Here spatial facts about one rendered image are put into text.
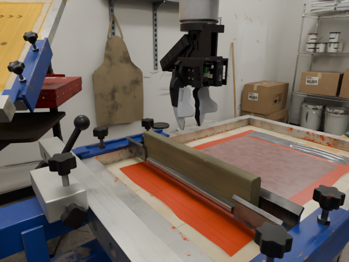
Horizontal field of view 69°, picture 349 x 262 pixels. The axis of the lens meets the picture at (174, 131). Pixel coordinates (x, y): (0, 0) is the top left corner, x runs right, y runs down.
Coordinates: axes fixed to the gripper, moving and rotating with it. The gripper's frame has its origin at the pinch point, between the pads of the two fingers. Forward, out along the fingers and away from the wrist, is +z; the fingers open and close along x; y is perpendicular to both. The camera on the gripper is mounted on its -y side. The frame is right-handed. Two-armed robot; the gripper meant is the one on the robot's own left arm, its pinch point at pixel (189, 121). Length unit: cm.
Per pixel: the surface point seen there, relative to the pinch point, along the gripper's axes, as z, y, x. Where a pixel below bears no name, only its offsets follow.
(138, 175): 17.1, -12.8, -6.2
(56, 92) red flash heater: 5, -86, -8
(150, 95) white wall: 36, -199, 115
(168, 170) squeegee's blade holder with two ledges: 13.0, -4.3, -2.7
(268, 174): 16.9, 8.1, 21.8
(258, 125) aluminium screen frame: 16, -20, 57
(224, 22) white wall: -47, -200, 231
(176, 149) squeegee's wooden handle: 7.2, -2.4, -1.6
